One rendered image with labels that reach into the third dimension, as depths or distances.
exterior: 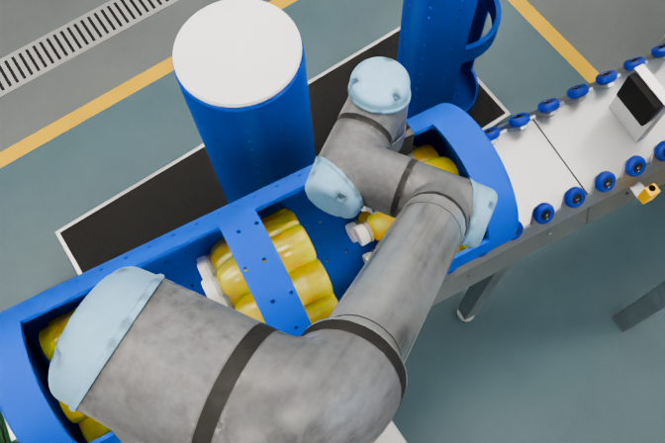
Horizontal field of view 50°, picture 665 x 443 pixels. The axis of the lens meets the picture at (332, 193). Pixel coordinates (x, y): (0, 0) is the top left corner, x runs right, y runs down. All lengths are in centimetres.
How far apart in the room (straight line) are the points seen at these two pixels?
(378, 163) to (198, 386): 41
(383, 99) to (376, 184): 10
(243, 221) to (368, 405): 68
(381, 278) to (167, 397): 22
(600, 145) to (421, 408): 108
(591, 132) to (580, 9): 145
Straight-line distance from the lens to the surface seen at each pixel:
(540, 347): 241
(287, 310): 114
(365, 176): 82
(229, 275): 118
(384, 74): 86
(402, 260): 66
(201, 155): 245
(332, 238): 141
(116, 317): 53
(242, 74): 151
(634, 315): 237
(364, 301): 60
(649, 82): 155
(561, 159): 159
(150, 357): 51
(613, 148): 163
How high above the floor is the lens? 229
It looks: 67 degrees down
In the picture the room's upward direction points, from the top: 4 degrees counter-clockwise
